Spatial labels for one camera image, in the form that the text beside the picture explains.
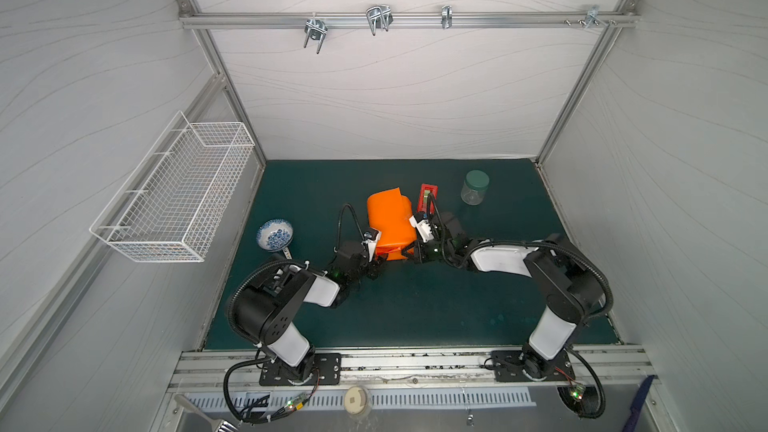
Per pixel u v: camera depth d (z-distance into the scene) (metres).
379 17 0.77
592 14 0.77
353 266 0.73
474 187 1.01
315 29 0.80
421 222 0.84
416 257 0.80
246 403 0.72
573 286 0.48
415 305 0.85
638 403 0.69
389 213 0.97
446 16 0.78
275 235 0.98
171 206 0.69
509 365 0.72
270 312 0.45
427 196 1.03
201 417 0.67
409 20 0.80
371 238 0.81
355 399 0.61
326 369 0.74
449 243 0.73
